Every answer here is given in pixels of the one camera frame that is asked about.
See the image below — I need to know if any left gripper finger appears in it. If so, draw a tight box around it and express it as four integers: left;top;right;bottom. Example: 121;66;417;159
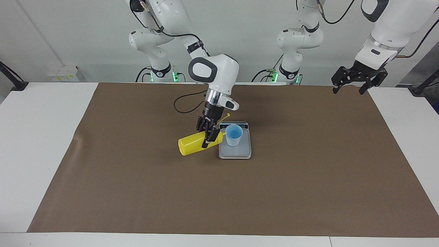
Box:
359;70;388;95
331;67;354;94

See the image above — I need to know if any light blue plastic cup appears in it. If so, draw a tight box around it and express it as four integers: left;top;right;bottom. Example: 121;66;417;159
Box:
225;124;243;147

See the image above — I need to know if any yellow squeeze bottle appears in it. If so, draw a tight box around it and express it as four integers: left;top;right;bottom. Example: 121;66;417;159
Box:
178;113;231;156

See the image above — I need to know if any silver digital kitchen scale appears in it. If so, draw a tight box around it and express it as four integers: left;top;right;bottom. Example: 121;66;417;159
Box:
218;121;252;160

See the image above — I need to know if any black clamp stand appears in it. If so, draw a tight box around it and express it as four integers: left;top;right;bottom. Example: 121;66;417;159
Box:
408;69;439;96
0;61;28;91

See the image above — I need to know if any brown paper table mat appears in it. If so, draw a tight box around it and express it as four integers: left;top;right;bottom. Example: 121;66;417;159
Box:
27;82;439;238

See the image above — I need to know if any black left arm base cable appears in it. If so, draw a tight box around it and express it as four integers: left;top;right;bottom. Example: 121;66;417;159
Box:
251;55;284;83

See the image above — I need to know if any black arm base cable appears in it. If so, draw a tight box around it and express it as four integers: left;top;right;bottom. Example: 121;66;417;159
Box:
135;66;153;83
251;55;284;83

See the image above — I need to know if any black right arm base cable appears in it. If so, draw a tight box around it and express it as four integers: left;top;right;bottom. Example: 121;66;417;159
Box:
135;66;153;83

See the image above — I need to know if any white wall socket box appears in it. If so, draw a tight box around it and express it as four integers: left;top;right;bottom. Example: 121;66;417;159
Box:
47;66;84;82

